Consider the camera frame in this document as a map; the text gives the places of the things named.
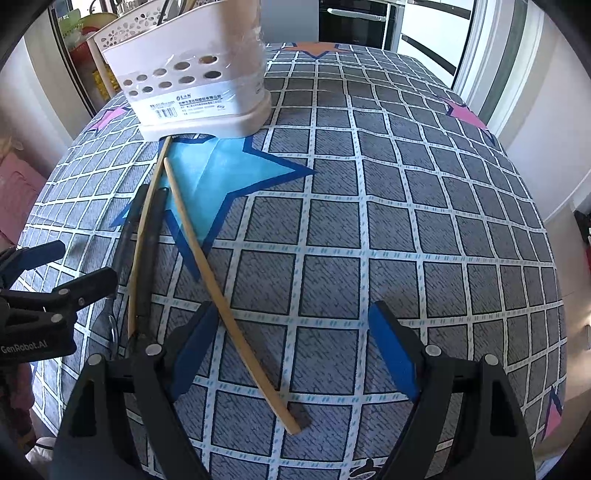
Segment white lattice basket cart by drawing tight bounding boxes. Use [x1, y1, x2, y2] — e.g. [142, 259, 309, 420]
[87, 0, 206, 100]

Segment yellow packets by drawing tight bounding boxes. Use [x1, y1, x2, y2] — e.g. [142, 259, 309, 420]
[90, 67, 114, 100]

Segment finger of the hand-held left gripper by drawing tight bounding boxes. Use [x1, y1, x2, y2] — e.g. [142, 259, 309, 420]
[0, 267, 118, 324]
[0, 240, 66, 283]

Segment black built-in oven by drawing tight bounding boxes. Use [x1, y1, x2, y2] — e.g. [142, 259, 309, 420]
[318, 0, 400, 49]

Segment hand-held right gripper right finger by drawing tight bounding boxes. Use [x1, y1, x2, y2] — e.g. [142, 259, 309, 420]
[368, 300, 539, 480]

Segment red container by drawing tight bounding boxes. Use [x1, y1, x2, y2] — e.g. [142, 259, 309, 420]
[69, 41, 100, 70]

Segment person's left forearm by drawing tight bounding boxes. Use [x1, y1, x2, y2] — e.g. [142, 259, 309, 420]
[0, 362, 35, 444]

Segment grey checked tablecloth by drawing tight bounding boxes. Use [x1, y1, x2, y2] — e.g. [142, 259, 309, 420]
[18, 41, 566, 480]

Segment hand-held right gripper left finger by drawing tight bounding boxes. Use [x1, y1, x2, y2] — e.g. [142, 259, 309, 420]
[50, 300, 220, 480]

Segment white perforated utensil holder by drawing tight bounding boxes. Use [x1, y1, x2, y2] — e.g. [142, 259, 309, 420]
[102, 0, 272, 141]

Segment white refrigerator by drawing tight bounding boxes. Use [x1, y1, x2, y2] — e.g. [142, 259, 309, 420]
[397, 0, 476, 75]

